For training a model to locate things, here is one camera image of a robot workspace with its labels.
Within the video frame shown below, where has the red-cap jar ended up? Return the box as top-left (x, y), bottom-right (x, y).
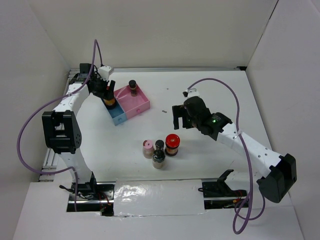
top-left (165, 133), bottom-right (181, 157)
top-left (103, 97), bottom-right (117, 110)

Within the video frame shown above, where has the small black-cap spice bottle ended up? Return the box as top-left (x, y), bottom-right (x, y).
top-left (128, 79), bottom-right (137, 97)

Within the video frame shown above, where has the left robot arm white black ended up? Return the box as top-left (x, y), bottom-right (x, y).
top-left (42, 63), bottom-right (117, 200)

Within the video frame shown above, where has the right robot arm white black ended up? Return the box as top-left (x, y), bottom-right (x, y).
top-left (172, 96), bottom-right (297, 203)

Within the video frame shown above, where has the blue drawer box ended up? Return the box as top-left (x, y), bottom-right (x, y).
top-left (101, 98), bottom-right (127, 126)

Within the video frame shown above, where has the pink drawer box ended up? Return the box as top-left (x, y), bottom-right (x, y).
top-left (114, 85), bottom-right (151, 120)

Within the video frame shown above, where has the black-cap spice bottle rear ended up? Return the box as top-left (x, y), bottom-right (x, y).
top-left (155, 139), bottom-right (165, 151)

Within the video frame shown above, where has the black-cap spice bottle front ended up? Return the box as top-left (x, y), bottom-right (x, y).
top-left (152, 149), bottom-right (166, 169)

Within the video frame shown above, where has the pink-cap spice bottle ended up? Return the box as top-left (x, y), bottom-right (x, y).
top-left (142, 139), bottom-right (155, 159)

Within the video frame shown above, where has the white taped front cover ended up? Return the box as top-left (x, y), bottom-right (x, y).
top-left (113, 179), bottom-right (206, 217)

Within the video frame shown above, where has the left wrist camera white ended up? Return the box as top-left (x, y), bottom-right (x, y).
top-left (98, 65), bottom-right (114, 81)

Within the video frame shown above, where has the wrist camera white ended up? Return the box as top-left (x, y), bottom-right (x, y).
top-left (182, 88), bottom-right (200, 99)
top-left (98, 65), bottom-right (114, 81)

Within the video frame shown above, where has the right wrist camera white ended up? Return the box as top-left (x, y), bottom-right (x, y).
top-left (182, 88), bottom-right (200, 99)

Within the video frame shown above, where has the aluminium rail back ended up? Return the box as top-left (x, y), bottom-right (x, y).
top-left (113, 66), bottom-right (247, 73)

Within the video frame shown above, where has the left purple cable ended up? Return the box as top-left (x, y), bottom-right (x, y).
top-left (17, 39), bottom-right (104, 212)

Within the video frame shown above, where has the purple cable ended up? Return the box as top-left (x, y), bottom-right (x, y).
top-left (187, 77), bottom-right (266, 235)
top-left (17, 39), bottom-right (104, 212)

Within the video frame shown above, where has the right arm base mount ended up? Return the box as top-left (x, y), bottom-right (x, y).
top-left (198, 169), bottom-right (248, 210)

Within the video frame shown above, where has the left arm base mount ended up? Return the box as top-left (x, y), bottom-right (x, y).
top-left (59, 179), bottom-right (115, 217)

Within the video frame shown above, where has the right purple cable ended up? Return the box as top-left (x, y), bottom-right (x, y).
top-left (187, 77), bottom-right (266, 235)

